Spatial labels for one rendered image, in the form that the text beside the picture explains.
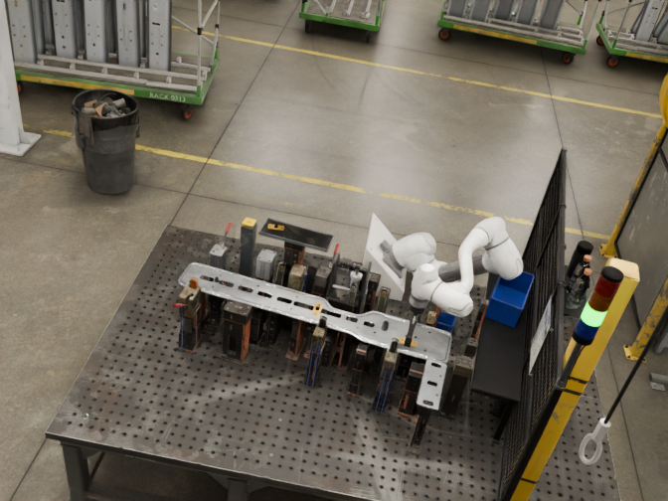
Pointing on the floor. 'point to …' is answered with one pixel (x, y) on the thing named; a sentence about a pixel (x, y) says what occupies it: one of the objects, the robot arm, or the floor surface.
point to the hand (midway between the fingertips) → (410, 334)
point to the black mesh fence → (548, 235)
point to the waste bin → (106, 138)
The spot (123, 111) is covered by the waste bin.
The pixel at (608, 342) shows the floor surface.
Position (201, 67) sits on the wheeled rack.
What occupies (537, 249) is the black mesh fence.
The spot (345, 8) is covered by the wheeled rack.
